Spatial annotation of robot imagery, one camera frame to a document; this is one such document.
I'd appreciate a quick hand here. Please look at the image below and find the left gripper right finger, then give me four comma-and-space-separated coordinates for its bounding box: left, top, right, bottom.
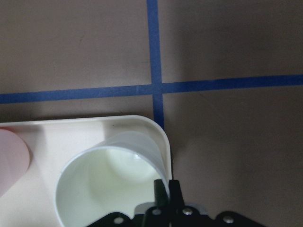
169, 180, 208, 227

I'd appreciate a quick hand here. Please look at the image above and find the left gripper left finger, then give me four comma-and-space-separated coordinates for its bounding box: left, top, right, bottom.
142, 179, 169, 227

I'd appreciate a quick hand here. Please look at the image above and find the white ikea cup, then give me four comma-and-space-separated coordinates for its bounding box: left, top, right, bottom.
54, 131, 170, 227

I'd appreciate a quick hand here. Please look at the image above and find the pink cup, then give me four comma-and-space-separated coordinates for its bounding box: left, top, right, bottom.
0, 129, 30, 196

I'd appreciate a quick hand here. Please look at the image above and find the cream serving tray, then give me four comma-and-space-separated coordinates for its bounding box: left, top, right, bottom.
0, 115, 172, 227

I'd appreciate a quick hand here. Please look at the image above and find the brown paper table cover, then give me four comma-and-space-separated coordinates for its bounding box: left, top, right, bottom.
0, 0, 303, 227

